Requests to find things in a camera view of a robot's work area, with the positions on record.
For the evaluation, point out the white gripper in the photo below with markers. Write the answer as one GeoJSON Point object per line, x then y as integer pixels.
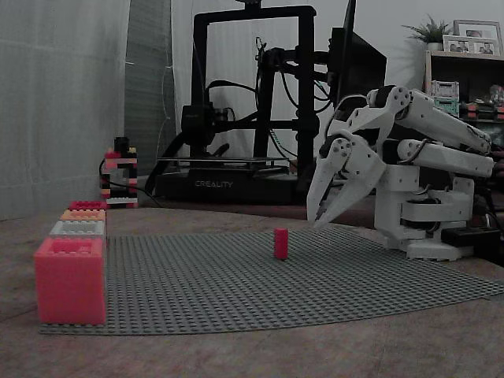
{"type": "Point", "coordinates": [351, 165]}

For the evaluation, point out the red Lego brick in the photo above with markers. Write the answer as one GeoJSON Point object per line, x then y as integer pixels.
{"type": "Point", "coordinates": [280, 244]}

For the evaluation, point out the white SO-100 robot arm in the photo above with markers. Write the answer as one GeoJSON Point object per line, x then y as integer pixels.
{"type": "Point", "coordinates": [433, 112]}

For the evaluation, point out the grey Lego baseplate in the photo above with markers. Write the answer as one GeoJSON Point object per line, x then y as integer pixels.
{"type": "Point", "coordinates": [236, 283]}

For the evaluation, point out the multicolour Lego tower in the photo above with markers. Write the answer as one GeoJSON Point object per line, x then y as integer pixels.
{"type": "Point", "coordinates": [120, 177]}

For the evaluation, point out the orange lego block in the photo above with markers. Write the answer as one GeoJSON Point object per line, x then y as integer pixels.
{"type": "Point", "coordinates": [82, 216]}

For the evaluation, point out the white lego block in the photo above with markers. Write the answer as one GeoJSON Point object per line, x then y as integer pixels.
{"type": "Point", "coordinates": [59, 230]}

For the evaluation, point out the black Creality 3D printer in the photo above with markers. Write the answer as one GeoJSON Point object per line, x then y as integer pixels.
{"type": "Point", "coordinates": [220, 185]}

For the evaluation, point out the black computer monitor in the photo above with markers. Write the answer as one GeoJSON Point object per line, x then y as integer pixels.
{"type": "Point", "coordinates": [362, 59]}

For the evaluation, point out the green storage crate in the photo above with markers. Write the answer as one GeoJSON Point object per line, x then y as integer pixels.
{"type": "Point", "coordinates": [447, 106]}

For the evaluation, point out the black power strip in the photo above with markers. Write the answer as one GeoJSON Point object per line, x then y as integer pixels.
{"type": "Point", "coordinates": [468, 236]}

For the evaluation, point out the white storage crate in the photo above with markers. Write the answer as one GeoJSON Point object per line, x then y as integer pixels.
{"type": "Point", "coordinates": [445, 88]}

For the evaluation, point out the wooden shelf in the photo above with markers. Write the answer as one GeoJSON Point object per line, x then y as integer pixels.
{"type": "Point", "coordinates": [464, 57]}

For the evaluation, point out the green potted plant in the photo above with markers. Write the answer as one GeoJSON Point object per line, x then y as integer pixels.
{"type": "Point", "coordinates": [431, 31]}

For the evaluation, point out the grey pleated blind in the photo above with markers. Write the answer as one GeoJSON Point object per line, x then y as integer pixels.
{"type": "Point", "coordinates": [147, 78]}

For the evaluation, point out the white sheer curtain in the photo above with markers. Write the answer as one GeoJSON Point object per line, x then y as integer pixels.
{"type": "Point", "coordinates": [59, 98]}

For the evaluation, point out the small white photo frame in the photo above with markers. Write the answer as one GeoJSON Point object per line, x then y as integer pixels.
{"type": "Point", "coordinates": [458, 44]}
{"type": "Point", "coordinates": [484, 47]}

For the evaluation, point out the large white photo frame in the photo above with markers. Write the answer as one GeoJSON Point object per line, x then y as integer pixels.
{"type": "Point", "coordinates": [478, 29]}

